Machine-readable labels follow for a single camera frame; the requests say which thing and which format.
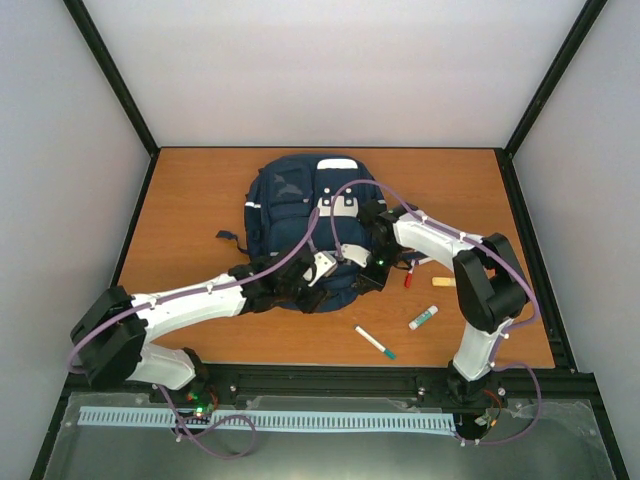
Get green capped white marker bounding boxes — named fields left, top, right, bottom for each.
left=354, top=325, right=396, bottom=360

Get navy blue student backpack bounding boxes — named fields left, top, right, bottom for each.
left=215, top=153, right=426, bottom=315

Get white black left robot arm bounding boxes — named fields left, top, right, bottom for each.
left=70, top=249, right=337, bottom=403

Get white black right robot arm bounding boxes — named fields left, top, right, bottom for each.
left=355, top=201, right=538, bottom=405

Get red capped white marker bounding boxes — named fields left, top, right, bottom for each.
left=404, top=260, right=418, bottom=289

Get yellow highlighter pen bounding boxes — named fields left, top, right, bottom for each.
left=431, top=277, right=456, bottom=287

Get green white glue stick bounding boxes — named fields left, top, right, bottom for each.
left=408, top=305, right=439, bottom=330

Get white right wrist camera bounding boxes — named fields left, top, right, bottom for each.
left=340, top=243, right=371, bottom=268

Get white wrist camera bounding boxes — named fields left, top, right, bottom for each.
left=303, top=251, right=338, bottom=287
left=340, top=243, right=371, bottom=268

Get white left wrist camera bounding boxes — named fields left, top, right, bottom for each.
left=303, top=251, right=338, bottom=287

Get light blue slotted cable duct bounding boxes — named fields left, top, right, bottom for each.
left=77, top=406, right=456, bottom=436

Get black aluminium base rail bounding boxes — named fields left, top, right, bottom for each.
left=65, top=364, right=603, bottom=412

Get metal front base plate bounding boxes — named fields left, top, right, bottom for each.
left=33, top=394, right=627, bottom=479

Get black right frame post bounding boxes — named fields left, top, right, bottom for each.
left=503, top=0, right=608, bottom=161

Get black frame post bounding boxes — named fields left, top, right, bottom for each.
left=63, top=0, right=159, bottom=156
left=503, top=0, right=608, bottom=161

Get black left frame post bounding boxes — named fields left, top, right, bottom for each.
left=63, top=0, right=159, bottom=156

